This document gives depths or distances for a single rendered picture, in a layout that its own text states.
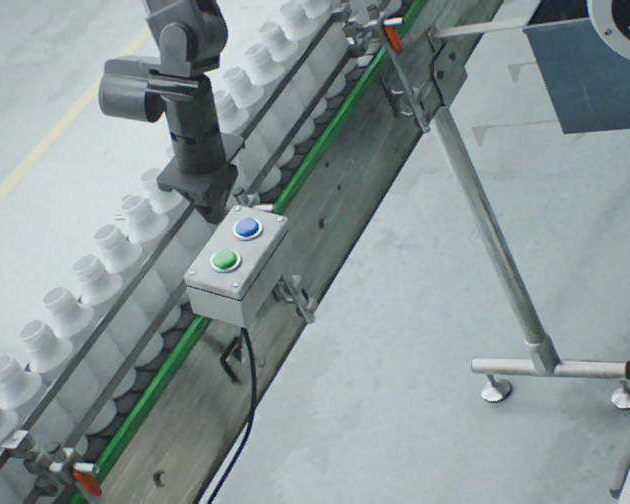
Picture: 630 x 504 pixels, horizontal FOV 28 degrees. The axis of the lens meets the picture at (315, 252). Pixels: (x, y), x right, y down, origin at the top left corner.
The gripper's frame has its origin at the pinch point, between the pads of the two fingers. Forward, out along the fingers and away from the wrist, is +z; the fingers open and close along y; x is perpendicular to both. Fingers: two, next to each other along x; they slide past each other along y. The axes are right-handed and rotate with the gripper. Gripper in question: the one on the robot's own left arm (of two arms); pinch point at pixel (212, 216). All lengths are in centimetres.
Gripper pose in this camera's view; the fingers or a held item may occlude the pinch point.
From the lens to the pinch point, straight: 150.6
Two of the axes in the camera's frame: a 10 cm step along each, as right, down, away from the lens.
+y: -4.3, 6.6, -6.1
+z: 0.9, 7.1, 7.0
